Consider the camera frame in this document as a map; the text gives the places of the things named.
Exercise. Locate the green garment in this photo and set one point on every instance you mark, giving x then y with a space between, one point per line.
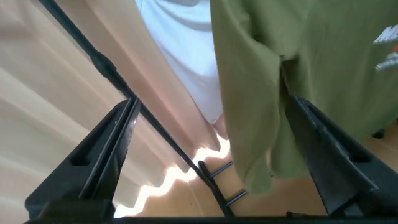
255 77

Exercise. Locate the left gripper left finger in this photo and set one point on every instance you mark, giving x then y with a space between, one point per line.
96 165

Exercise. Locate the black clothes rack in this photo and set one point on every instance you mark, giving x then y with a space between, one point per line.
102 63

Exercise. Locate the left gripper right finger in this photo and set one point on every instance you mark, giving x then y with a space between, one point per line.
342 168

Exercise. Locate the pale grey shorts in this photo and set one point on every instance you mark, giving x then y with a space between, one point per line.
186 46

